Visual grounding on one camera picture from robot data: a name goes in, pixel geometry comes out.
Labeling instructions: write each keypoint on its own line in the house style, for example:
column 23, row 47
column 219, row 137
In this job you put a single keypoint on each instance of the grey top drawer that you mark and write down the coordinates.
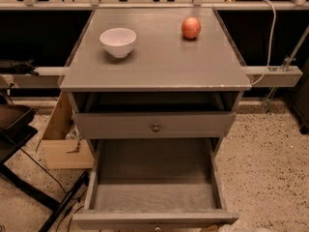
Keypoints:
column 153, row 124

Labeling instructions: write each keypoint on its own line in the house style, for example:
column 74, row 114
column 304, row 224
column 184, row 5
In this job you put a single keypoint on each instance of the black stand frame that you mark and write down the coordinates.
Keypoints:
column 9, row 145

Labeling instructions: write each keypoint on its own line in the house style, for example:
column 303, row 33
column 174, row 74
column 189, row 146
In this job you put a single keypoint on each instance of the red apple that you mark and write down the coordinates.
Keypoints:
column 191, row 28

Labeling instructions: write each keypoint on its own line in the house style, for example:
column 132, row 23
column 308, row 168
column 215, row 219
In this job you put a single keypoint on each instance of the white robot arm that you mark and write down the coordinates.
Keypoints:
column 232, row 228

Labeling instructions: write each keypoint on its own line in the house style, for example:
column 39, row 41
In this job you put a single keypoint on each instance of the grey wooden drawer cabinet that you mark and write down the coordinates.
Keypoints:
column 165, row 72

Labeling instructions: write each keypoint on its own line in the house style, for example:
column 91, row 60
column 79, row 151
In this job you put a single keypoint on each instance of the cardboard box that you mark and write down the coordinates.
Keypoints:
column 61, row 145

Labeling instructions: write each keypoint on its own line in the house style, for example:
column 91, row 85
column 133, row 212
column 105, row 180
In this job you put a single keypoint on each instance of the white ceramic bowl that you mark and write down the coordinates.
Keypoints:
column 118, row 42

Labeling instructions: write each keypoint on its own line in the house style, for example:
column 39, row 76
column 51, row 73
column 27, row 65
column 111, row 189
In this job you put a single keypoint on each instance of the dark tray on stand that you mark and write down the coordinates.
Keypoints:
column 13, row 118

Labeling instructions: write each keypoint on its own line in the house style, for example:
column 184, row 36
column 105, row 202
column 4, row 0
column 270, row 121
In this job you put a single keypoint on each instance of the grey drawer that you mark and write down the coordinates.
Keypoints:
column 138, row 184
column 153, row 124

